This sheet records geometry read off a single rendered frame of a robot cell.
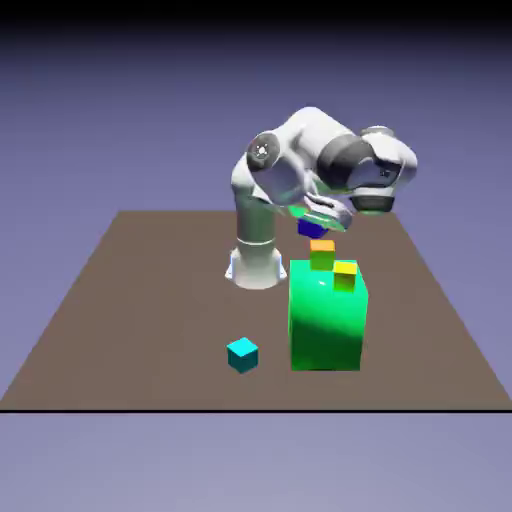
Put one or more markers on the small cyan cube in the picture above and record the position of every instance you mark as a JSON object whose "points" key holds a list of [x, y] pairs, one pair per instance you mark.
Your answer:
{"points": [[242, 354]]}

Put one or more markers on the small yellow cube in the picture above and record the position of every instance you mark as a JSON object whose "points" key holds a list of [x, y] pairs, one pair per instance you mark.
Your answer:
{"points": [[345, 276]]}

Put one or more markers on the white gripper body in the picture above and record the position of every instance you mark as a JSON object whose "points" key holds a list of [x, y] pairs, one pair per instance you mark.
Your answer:
{"points": [[324, 211]]}

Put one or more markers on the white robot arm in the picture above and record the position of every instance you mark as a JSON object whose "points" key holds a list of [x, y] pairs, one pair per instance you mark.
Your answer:
{"points": [[256, 224]]}

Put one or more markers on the large green box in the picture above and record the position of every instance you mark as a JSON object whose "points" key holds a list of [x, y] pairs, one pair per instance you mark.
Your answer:
{"points": [[326, 324]]}

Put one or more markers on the small orange cube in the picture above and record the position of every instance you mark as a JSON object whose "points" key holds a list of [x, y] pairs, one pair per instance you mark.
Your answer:
{"points": [[322, 252]]}

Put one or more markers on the small blue cube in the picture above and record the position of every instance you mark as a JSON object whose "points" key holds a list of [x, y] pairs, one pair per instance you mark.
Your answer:
{"points": [[310, 229]]}

